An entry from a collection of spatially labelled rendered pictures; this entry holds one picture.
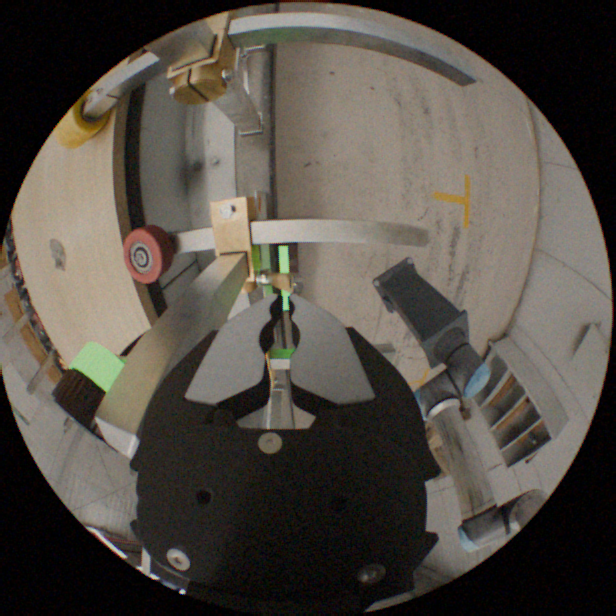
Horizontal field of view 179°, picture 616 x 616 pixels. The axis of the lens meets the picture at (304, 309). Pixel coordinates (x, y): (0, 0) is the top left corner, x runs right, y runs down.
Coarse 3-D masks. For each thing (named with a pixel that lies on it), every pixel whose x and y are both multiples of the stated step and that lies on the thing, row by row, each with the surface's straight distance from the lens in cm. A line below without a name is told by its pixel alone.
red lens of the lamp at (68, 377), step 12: (72, 372) 14; (60, 384) 14; (72, 384) 14; (84, 384) 13; (60, 396) 14; (72, 396) 13; (84, 396) 13; (96, 396) 13; (72, 408) 13; (84, 408) 13; (96, 408) 13; (84, 420) 13; (96, 432) 13
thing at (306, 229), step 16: (256, 224) 27; (272, 224) 26; (288, 224) 26; (304, 224) 26; (320, 224) 26; (336, 224) 27; (352, 224) 27; (368, 224) 28; (384, 224) 29; (400, 224) 31; (176, 240) 32; (192, 240) 30; (208, 240) 29; (256, 240) 27; (272, 240) 27; (288, 240) 27; (304, 240) 27; (320, 240) 27; (336, 240) 27; (352, 240) 28; (368, 240) 28; (384, 240) 29; (400, 240) 30; (416, 240) 32
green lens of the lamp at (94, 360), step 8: (88, 344) 16; (96, 344) 15; (80, 352) 16; (88, 352) 15; (96, 352) 14; (104, 352) 14; (80, 360) 14; (88, 360) 14; (96, 360) 14; (104, 360) 14; (112, 360) 14; (80, 368) 14; (88, 368) 14; (96, 368) 14; (104, 368) 14; (112, 368) 14; (120, 368) 14; (88, 376) 14; (96, 376) 13; (104, 376) 13; (112, 376) 13; (104, 384) 13
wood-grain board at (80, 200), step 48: (48, 144) 64; (96, 144) 40; (48, 192) 59; (96, 192) 38; (48, 240) 61; (96, 240) 39; (48, 288) 72; (96, 288) 44; (144, 288) 36; (96, 336) 57
